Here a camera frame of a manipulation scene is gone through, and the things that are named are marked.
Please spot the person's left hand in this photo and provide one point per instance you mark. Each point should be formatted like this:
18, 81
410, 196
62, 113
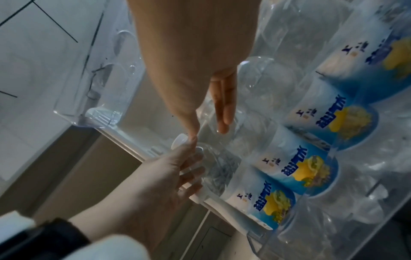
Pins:
163, 182

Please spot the person's right hand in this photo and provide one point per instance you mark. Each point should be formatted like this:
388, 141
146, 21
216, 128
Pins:
192, 50

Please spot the clear bottle with blue label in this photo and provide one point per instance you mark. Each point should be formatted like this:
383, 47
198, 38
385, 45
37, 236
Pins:
362, 63
334, 114
257, 198
295, 157

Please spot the person's left forearm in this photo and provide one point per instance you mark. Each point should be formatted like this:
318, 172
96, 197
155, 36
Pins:
115, 213

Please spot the empty clear plastic door bin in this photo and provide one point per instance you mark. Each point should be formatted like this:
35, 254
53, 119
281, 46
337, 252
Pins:
96, 83

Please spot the clear door bin with bottles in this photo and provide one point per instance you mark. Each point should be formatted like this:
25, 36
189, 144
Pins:
385, 228

